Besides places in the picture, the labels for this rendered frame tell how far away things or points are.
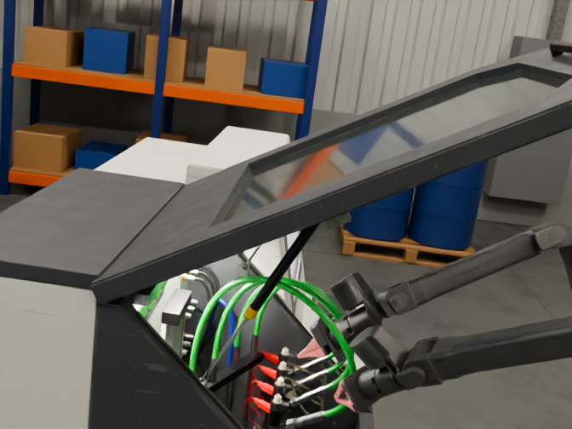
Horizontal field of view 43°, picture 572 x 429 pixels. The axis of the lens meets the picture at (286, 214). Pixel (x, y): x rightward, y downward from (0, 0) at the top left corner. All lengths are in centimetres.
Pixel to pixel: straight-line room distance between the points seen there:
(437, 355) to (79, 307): 61
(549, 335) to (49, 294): 81
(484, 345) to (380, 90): 689
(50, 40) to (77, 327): 582
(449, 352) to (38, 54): 610
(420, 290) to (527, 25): 690
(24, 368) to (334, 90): 685
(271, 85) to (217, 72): 51
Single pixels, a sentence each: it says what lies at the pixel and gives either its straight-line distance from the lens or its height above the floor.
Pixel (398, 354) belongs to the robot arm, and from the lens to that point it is 134.
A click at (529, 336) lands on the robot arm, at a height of 152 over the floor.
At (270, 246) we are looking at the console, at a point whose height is 136.
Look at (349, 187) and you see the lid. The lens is 111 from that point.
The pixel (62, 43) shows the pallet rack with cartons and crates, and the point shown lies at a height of 143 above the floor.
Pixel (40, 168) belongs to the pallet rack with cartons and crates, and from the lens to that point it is 718.
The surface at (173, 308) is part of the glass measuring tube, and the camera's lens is 164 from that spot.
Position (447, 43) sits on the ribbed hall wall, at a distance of 809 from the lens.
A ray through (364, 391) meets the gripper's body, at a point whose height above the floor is 129.
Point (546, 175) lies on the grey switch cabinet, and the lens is 828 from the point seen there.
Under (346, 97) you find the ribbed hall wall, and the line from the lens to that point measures 796.
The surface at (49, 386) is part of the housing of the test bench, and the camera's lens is 135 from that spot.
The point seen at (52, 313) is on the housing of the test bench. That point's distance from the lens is 129.
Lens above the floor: 195
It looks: 15 degrees down
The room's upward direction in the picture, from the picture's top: 8 degrees clockwise
